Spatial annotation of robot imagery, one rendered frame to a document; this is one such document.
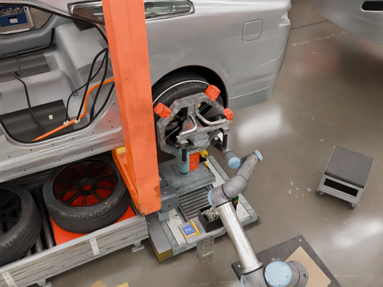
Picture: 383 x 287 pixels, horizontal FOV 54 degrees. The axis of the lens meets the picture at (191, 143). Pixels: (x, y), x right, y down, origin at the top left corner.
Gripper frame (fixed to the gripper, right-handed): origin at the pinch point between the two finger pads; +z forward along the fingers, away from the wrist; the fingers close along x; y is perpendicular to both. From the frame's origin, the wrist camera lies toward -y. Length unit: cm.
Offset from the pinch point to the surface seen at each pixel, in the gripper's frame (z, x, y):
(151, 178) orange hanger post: -43, -32, -66
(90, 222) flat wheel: -23, -97, -64
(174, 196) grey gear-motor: -27, -51, -16
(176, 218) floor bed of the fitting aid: -26, -72, 7
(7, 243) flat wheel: -22, -130, -110
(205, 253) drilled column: -71, -64, 5
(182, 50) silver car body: 9, 42, -72
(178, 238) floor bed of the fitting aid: -45, -77, 3
